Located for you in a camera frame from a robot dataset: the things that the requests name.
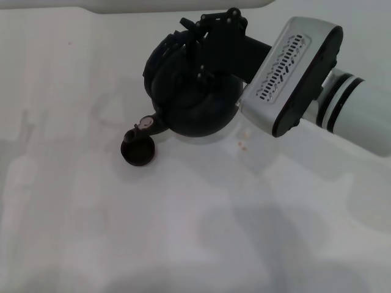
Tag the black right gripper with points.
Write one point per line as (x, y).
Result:
(232, 52)

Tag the small dark brown teacup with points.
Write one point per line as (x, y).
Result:
(139, 154)

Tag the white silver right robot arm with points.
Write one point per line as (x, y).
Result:
(363, 116)

